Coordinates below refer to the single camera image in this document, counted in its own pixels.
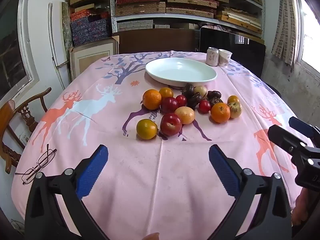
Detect white leaning board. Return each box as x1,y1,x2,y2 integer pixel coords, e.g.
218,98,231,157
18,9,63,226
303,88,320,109
48,2,72,90

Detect brown wooden panel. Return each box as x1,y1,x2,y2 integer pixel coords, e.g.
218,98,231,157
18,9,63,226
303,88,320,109
119,29,200,55

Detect grey stone slab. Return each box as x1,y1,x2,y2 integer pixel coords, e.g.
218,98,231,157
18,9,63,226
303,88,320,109
61,1,75,48

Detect white oval plate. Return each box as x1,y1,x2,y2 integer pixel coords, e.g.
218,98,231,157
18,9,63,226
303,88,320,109
145,57,217,85

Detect person's right hand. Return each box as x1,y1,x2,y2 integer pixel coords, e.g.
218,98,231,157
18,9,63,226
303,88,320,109
291,187,320,228

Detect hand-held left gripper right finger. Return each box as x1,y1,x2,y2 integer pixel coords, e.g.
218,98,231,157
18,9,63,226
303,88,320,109
209,144,293,240

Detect leaning framed picture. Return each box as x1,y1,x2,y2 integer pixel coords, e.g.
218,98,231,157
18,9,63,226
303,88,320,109
69,36,120,80

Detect speckled yellow passion fruit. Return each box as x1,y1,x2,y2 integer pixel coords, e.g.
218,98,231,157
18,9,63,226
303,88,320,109
228,101,242,119

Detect white paper cup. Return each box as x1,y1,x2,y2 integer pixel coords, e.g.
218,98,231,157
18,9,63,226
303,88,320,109
218,49,233,67

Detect stack of blue floral boxes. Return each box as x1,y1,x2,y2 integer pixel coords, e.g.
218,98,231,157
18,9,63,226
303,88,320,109
70,9,112,47

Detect pink drink can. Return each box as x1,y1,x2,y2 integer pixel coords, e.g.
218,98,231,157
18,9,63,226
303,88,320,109
206,47,220,67

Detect white framed window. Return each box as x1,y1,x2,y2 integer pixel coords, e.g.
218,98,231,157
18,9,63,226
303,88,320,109
0,0,40,103

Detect white metal shelf unit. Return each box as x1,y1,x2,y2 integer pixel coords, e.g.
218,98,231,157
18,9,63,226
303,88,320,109
109,0,265,45

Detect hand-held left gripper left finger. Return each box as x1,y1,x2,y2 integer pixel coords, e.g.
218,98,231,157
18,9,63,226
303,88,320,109
24,144,109,240

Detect carved wooden chair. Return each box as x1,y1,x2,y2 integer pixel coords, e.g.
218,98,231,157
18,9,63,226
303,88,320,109
0,87,52,174

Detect shelf of woven flat boxes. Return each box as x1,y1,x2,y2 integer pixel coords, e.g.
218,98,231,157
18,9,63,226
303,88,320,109
115,0,264,34

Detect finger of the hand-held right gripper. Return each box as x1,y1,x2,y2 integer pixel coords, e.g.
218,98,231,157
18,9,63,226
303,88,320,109
289,116,320,140
267,124,308,157

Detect metal rimmed eyeglasses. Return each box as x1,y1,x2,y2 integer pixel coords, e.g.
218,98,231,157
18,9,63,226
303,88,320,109
15,144,57,185

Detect black glossy panel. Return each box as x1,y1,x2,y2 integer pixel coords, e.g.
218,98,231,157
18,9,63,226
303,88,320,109
199,27,266,79

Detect bright window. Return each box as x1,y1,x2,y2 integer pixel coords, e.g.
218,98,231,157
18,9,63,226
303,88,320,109
297,0,320,68

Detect pink printed tablecloth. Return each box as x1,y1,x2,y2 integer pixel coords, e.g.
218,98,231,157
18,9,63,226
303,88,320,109
11,51,315,240

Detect brick pattern curtain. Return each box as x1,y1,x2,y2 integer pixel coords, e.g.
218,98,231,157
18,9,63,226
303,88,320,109
271,0,302,67

